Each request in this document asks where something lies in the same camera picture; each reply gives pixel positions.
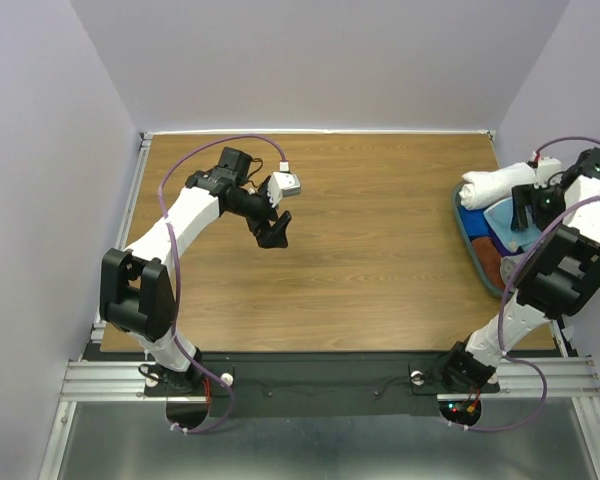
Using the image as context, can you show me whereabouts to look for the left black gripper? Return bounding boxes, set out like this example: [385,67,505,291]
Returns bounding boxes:
[228,179,291,249]

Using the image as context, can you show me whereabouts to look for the blue polka dot towel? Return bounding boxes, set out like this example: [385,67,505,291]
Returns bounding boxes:
[483,197,541,254]

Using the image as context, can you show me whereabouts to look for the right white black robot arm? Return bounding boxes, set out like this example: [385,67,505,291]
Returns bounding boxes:
[439,148,600,391]

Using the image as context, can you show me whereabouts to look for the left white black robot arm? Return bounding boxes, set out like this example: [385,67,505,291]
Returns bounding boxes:
[99,147,301,394]

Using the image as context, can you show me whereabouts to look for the white rolled towel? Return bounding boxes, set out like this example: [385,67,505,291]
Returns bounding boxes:
[459,163,535,210]

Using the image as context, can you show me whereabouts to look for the blue rolled towel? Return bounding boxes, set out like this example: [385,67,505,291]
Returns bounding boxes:
[458,206,490,241]

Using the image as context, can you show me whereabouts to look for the purple rolled towel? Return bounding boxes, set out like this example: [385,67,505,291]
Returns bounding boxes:
[491,237,511,257]

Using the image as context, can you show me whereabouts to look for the grey rolled towel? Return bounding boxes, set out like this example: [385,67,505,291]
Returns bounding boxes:
[499,255,522,283]

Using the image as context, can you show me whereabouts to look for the rust red rolled towel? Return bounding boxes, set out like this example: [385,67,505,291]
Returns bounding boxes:
[471,237,505,290]

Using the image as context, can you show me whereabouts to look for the teal plastic basket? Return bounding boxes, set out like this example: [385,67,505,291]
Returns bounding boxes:
[451,181,503,298]

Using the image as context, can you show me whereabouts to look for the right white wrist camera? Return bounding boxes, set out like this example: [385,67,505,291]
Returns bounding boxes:
[528,157,562,187]

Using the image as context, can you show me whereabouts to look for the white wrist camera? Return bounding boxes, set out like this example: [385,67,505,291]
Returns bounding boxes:
[528,157,562,187]
[266,172,301,207]

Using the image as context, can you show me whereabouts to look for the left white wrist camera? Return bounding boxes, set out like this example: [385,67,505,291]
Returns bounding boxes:
[266,172,301,207]

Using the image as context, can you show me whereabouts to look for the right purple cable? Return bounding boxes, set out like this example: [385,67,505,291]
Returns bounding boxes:
[447,135,600,432]

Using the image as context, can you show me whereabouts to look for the purple cable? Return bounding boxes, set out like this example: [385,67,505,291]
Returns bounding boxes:
[447,135,600,432]
[157,134,289,435]

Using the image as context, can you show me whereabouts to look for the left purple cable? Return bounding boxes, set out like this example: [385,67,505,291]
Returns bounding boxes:
[157,134,289,435]

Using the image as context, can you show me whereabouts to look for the black mounting base plate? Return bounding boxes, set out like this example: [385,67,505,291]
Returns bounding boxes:
[82,351,501,419]

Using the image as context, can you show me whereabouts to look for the aluminium extrusion frame rail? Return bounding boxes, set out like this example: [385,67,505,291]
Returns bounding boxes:
[37,132,600,480]

